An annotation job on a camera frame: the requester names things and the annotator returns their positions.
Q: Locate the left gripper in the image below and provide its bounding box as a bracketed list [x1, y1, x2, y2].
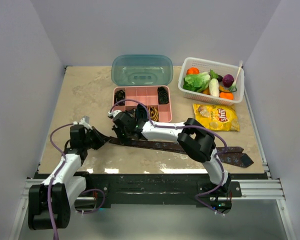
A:
[82, 126, 111, 151]

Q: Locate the maroon blue-flowered tie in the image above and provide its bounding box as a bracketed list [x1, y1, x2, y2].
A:
[109, 136, 254, 168]

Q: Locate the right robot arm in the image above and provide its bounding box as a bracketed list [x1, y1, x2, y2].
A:
[108, 110, 231, 197]

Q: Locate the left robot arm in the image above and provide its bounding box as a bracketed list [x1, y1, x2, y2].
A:
[28, 123, 109, 231]

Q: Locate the navy orange floral rolled tie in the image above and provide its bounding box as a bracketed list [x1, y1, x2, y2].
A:
[125, 108, 136, 118]

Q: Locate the dark green rolled tie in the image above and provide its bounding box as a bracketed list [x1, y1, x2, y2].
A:
[135, 104, 149, 121]

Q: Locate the yellow patterned rolled tie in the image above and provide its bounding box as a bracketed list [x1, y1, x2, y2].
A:
[148, 106, 159, 122]

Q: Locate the black gold patterned rolled tie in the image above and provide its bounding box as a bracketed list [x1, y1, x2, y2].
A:
[114, 89, 126, 104]

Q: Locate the pink divided organizer box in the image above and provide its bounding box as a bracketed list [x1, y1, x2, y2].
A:
[113, 85, 172, 123]

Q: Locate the dark dotted rolled tie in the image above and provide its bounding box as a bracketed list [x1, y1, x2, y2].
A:
[157, 86, 169, 105]

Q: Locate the teal translucent plastic lid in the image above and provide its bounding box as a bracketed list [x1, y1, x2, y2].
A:
[111, 54, 174, 87]

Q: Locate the green toy lettuce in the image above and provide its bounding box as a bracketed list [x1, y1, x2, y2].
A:
[182, 72, 211, 93]

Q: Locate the yellow toy vegetable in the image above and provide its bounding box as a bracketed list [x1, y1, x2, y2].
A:
[202, 86, 229, 95]

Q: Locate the yellow chips bag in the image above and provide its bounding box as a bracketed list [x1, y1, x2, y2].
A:
[192, 103, 240, 132]

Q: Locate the orange toy pumpkin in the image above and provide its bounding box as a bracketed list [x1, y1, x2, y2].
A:
[186, 67, 200, 75]

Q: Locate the white toy cabbage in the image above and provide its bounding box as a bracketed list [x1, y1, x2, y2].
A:
[208, 78, 220, 98]

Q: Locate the white plastic basket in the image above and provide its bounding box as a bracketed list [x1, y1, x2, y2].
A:
[178, 57, 245, 106]

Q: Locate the dark toy eggplant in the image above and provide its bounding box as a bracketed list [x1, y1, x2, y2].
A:
[209, 69, 223, 82]

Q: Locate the orange toy carrot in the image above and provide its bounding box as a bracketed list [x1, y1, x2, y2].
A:
[219, 92, 234, 101]

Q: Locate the purple toy cabbage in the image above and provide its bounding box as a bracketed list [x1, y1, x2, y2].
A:
[222, 74, 235, 88]

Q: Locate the toy green onion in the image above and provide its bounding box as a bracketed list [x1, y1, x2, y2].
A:
[228, 60, 243, 93]

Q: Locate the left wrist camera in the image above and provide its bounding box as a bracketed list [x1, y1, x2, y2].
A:
[73, 115, 92, 130]

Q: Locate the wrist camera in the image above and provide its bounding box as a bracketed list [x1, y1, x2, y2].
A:
[73, 115, 92, 130]
[107, 110, 122, 119]

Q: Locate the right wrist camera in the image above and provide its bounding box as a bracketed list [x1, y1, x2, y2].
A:
[107, 110, 122, 119]

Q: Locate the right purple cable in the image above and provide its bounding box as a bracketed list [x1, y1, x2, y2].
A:
[109, 99, 232, 217]

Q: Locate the purple cable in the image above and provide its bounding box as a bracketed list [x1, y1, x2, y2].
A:
[47, 122, 107, 240]
[109, 99, 232, 217]

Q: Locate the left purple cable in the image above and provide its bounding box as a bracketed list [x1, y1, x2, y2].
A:
[47, 122, 107, 240]

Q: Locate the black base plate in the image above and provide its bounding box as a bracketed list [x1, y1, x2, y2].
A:
[33, 171, 242, 213]

